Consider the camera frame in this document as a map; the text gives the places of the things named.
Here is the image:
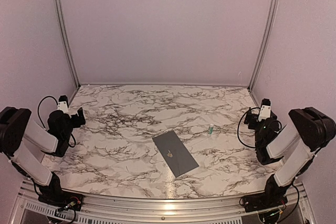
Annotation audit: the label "green white glue stick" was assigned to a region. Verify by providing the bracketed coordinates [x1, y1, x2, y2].
[207, 124, 214, 135]

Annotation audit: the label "dark grey envelope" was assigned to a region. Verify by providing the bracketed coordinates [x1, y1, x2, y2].
[152, 131, 199, 178]

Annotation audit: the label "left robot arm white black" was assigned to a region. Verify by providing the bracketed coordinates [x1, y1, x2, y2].
[1, 106, 86, 211]

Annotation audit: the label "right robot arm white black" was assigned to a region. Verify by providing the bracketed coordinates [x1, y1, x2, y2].
[241, 105, 335, 212]

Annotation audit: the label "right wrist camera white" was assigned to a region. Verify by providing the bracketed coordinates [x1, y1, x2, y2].
[257, 98, 271, 122]

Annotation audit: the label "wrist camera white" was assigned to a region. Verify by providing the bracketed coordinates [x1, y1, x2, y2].
[257, 98, 271, 122]
[57, 95, 69, 114]

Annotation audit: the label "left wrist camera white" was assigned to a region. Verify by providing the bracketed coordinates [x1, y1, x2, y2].
[57, 95, 69, 114]

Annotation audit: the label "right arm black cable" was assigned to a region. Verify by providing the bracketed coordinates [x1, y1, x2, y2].
[237, 107, 260, 150]

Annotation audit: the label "front aluminium rail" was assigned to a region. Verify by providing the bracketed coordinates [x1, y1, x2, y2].
[9, 180, 316, 223]

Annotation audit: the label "left aluminium frame post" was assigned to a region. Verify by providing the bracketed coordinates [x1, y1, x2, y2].
[54, 0, 80, 90]

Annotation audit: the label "aluminium frame post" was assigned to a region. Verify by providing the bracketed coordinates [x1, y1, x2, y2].
[248, 0, 279, 92]
[54, 0, 80, 90]

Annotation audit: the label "right aluminium frame post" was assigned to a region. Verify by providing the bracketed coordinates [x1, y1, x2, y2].
[248, 0, 279, 92]

